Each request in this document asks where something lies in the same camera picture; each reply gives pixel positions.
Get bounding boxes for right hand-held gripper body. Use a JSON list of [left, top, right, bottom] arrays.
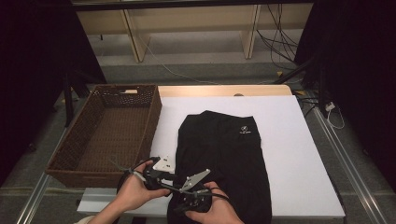
[[172, 168, 217, 216]]

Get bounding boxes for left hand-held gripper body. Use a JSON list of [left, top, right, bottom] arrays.
[[143, 155, 177, 191]]

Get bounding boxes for black pants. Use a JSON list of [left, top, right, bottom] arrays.
[[166, 110, 274, 224]]

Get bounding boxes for brown wicker basket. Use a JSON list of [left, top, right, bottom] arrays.
[[45, 83, 163, 189]]

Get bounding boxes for person's right hand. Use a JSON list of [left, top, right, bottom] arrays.
[[185, 181, 246, 224]]

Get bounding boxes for person's left hand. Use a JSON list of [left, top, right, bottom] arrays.
[[113, 161, 172, 214]]

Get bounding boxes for black tripod stand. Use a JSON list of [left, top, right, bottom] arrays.
[[62, 69, 92, 127]]

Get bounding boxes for white table mat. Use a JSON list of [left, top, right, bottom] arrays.
[[77, 95, 346, 218]]

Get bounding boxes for black stand leg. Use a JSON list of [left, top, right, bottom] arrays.
[[274, 55, 316, 85]]

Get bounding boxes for black curtain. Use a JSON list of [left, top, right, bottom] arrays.
[[293, 0, 396, 190], [0, 0, 106, 188]]

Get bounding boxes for left hand-held gripper cable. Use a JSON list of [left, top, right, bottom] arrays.
[[108, 157, 162, 194]]

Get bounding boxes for thin white floor cable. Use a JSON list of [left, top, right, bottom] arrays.
[[139, 34, 219, 86]]

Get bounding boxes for metal floor rail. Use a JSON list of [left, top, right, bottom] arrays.
[[15, 172, 52, 224], [312, 105, 389, 224]]

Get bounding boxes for light wooden desk frame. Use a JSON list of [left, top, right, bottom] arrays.
[[76, 3, 314, 63]]

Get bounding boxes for black floor cables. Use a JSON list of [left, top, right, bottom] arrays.
[[295, 92, 325, 118]]

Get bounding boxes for white adapter cable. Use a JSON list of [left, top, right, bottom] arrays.
[[326, 108, 346, 130]]

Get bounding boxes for bundle of black cables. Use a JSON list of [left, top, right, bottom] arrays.
[[256, 3, 300, 63]]

